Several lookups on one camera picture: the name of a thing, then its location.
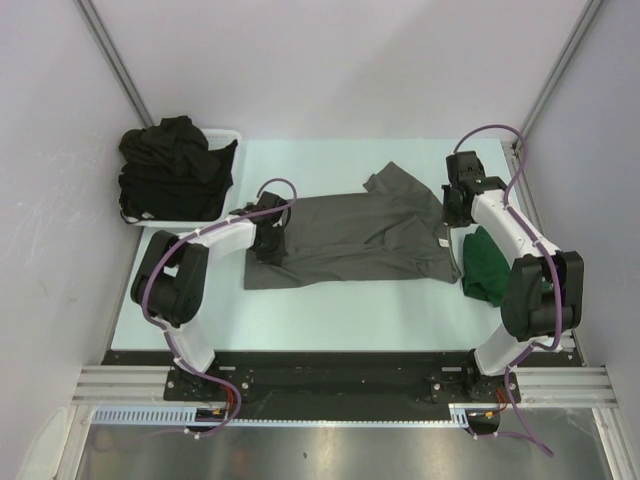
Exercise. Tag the white plastic basket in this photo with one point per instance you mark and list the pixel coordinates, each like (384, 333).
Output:
(225, 210)

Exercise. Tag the black t shirts pile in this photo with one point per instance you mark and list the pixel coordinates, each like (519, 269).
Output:
(170, 170)

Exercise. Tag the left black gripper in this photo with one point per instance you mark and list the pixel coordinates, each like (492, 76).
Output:
(274, 257)

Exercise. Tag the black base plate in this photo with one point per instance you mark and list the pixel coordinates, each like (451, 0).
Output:
(332, 386)

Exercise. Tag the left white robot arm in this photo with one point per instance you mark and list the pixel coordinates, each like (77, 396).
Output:
(169, 285)

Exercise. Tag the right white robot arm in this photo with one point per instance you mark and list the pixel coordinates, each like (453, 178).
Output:
(544, 291)

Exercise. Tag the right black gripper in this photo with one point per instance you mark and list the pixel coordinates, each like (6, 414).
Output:
(448, 217)

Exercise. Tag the grey t shirt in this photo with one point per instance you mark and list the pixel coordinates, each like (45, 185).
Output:
(393, 230)

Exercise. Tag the aluminium frame rail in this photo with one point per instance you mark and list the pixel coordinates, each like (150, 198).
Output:
(559, 387)

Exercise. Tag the green folded t shirt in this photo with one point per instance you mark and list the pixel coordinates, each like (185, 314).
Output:
(486, 271)

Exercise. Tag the light blue cable duct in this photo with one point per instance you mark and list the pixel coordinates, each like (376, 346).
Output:
(202, 417)

